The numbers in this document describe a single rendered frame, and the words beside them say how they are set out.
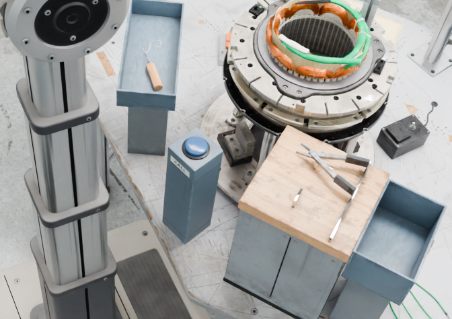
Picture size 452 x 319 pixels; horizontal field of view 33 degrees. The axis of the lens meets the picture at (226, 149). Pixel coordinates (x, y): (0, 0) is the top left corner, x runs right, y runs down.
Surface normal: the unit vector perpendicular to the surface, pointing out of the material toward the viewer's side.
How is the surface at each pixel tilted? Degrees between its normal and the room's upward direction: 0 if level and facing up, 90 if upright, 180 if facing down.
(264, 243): 90
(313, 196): 0
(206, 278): 0
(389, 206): 90
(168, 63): 0
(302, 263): 90
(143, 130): 90
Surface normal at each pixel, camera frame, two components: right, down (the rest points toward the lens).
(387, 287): -0.47, 0.67
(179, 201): -0.71, 0.51
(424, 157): 0.11, -0.60
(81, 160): 0.45, 0.74
